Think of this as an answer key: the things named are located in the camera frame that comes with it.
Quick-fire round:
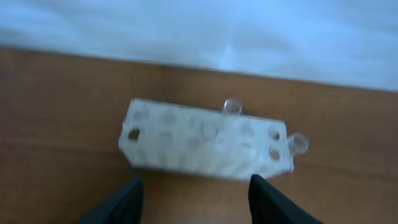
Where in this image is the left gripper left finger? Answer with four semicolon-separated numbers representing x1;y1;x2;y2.
74;175;145;224

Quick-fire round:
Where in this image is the white test tube rack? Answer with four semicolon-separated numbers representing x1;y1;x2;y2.
117;98;295;182

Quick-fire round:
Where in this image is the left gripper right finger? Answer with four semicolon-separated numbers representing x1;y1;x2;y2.
248;173;325;224

